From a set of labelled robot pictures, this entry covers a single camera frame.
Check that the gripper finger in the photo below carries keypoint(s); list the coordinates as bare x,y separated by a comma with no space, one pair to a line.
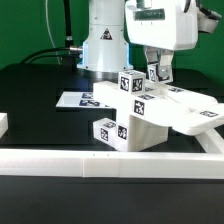
151,55
165,58

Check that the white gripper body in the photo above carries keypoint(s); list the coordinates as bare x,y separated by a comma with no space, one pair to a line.
168,24

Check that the white chair back frame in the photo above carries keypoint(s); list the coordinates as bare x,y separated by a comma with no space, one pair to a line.
187,112

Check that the white chair seat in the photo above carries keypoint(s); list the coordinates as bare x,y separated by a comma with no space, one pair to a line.
135,134

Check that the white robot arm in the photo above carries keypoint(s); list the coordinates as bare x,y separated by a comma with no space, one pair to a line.
106,47

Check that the white U-shaped obstacle fence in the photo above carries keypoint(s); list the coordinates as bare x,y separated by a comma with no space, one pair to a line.
88,164

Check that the white part left edge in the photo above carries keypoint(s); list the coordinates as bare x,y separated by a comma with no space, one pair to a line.
3,124

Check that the white marker base plate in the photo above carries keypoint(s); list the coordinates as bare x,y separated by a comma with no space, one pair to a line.
78,100

